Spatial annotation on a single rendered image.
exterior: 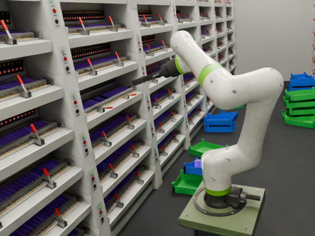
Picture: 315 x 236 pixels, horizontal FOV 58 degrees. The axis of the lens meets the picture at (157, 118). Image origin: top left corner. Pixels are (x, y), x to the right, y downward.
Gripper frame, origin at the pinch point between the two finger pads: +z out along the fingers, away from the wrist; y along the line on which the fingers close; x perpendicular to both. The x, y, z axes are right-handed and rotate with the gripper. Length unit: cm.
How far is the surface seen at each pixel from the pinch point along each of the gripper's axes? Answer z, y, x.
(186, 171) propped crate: 13, -36, 76
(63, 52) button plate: 6.1, 40.1, -24.9
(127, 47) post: 13.5, -25.1, -22.0
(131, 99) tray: 16.0, -10.3, 9.1
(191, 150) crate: 27, -86, 79
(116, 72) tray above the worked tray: 11.1, 1.7, -9.4
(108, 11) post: 17, -25, -48
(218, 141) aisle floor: 12, -118, 87
